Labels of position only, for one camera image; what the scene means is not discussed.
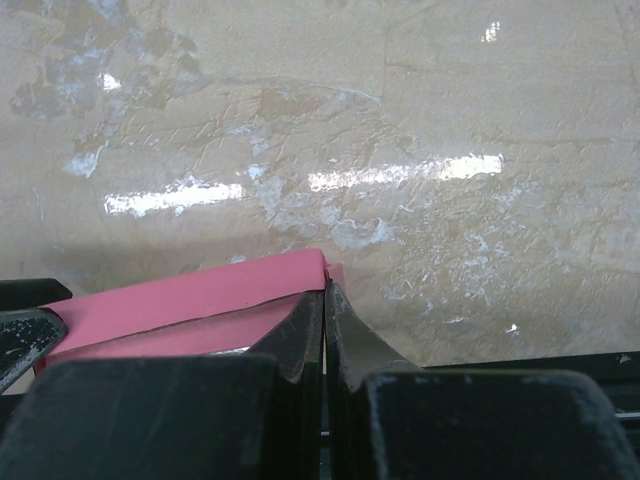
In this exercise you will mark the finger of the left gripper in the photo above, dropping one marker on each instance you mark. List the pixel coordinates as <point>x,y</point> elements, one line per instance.
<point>27,336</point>
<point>31,293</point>

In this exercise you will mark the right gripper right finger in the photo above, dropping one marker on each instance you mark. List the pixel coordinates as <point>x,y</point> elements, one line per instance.
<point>572,417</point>

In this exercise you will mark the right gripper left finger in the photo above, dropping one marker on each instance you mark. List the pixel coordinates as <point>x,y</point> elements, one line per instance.
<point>251,416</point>

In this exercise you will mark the pink paper box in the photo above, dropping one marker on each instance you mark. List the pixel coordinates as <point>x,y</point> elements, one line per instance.
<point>228,308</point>

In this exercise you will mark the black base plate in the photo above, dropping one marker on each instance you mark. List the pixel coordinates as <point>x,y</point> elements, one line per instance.
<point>236,418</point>

